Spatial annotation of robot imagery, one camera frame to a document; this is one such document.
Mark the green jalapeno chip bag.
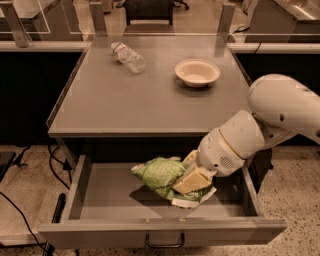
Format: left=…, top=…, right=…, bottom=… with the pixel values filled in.
left=131, top=157, right=217, bottom=208

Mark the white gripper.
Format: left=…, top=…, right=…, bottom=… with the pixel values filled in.
left=172, top=128, right=245, bottom=194

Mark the open grey top drawer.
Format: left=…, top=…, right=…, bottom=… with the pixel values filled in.
left=38, top=155, right=287, bottom=249

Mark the grey table cabinet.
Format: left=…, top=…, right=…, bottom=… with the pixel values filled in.
left=48, top=35, right=249, bottom=166

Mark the black office chair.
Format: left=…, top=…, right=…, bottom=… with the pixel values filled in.
left=121, top=0, right=175, bottom=34

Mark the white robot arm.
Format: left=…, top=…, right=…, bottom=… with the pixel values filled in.
left=173, top=74, right=320, bottom=194

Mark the clear plastic water bottle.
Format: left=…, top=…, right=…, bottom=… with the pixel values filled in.
left=111, top=42, right=146, bottom=74

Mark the white paper bowl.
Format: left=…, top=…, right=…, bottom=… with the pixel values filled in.
left=175, top=59, right=221, bottom=88

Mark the black floor cable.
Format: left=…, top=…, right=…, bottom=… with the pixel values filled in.
left=0, top=191, right=51, bottom=256

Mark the black drawer handle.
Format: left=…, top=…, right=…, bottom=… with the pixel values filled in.
left=145, top=233, right=185, bottom=249

